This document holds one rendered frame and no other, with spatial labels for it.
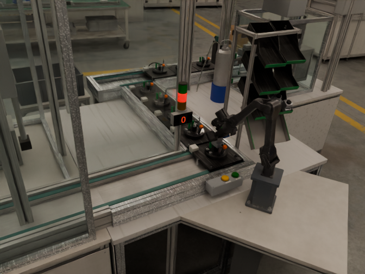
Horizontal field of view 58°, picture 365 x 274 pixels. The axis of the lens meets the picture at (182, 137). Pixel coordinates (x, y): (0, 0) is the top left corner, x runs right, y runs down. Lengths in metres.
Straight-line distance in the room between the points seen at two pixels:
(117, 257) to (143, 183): 0.40
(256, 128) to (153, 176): 0.71
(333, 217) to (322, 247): 0.24
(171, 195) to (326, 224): 0.82
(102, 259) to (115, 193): 0.32
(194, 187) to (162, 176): 0.21
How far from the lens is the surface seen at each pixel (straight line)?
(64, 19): 1.13
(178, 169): 1.94
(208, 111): 2.72
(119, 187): 1.83
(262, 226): 1.77
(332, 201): 2.07
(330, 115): 3.66
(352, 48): 7.72
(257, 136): 2.10
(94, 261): 1.74
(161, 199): 1.72
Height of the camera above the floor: 2.11
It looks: 32 degrees down
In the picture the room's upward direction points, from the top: 4 degrees clockwise
